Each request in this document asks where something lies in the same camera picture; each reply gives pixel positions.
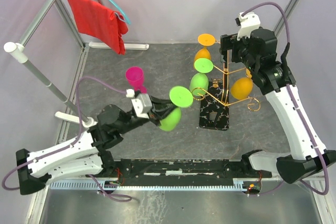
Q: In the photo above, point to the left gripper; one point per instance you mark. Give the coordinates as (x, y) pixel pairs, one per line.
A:
(161, 108)

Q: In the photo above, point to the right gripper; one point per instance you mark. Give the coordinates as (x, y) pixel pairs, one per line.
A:
(230, 42)

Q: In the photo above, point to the orange plastic goblet front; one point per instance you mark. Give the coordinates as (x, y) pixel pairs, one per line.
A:
(206, 40)

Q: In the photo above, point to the orange plastic goblet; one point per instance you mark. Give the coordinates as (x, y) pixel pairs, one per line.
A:
(206, 40)
(242, 87)

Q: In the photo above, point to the green plastic goblet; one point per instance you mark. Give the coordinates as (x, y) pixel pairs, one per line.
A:
(181, 97)
(199, 82)

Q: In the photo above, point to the pink plastic goblet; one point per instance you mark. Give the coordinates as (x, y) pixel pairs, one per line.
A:
(135, 78)

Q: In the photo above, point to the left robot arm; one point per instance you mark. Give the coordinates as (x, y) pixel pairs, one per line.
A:
(88, 153)

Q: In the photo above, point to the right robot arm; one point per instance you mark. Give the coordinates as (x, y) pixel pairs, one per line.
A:
(308, 155)

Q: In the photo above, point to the white stand foot front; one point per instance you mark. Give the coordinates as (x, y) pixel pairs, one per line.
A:
(75, 119)

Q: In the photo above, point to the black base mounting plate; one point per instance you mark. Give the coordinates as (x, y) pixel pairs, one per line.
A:
(181, 172)

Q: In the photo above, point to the red cloth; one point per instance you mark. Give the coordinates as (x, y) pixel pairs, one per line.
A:
(100, 22)

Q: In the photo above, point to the grey clothes stand pole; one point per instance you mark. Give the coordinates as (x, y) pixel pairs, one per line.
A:
(16, 49)

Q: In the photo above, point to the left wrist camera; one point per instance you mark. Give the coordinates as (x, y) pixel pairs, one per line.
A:
(141, 102)

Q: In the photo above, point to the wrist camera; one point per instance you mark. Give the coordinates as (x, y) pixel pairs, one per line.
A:
(141, 102)
(247, 23)

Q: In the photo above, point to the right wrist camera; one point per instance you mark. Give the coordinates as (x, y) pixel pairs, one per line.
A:
(247, 23)

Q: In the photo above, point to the gold wire wine glass rack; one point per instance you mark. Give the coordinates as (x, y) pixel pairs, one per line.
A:
(215, 103)

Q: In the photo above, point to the white cable duct strip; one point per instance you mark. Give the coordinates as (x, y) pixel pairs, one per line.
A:
(89, 184)

